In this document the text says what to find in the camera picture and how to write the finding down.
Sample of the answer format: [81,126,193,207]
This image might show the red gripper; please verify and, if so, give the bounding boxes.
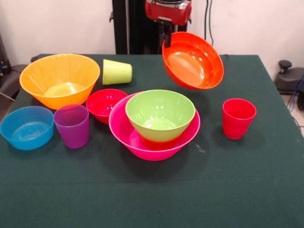
[145,0,192,48]

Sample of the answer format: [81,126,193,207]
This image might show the wide red-orange bowl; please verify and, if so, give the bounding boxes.
[161,31,225,90]

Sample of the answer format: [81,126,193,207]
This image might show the green cup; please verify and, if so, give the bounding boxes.
[102,58,133,86]

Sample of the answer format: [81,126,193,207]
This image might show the green bowl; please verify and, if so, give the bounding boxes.
[125,89,196,143]

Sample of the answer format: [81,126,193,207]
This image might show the small red-orange bowl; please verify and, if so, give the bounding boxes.
[139,133,181,151]

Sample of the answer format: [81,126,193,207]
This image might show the small crimson bowl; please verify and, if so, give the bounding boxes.
[85,88,129,125]

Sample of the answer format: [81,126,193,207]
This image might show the large pink bowl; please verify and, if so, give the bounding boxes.
[108,91,201,162]

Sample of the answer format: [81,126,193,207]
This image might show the crimson cup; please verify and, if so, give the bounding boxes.
[222,98,257,140]

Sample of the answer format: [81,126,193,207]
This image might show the large orange bowl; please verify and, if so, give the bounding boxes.
[19,53,101,111]

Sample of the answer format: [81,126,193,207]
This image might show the purple cup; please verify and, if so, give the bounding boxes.
[53,104,90,150]

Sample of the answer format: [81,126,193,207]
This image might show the dark green tablecloth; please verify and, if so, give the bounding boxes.
[0,54,304,228]

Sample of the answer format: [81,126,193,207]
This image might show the black computer case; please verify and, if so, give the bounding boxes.
[0,33,12,76]

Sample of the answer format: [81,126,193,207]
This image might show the blue bowl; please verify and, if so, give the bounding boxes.
[0,105,55,151]

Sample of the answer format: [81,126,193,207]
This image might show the black hanging cable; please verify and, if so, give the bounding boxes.
[203,0,214,46]

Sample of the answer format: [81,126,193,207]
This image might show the black pedestal leg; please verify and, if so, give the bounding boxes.
[274,59,304,95]

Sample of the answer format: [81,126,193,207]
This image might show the blue floor cable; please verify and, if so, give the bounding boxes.
[287,75,304,112]

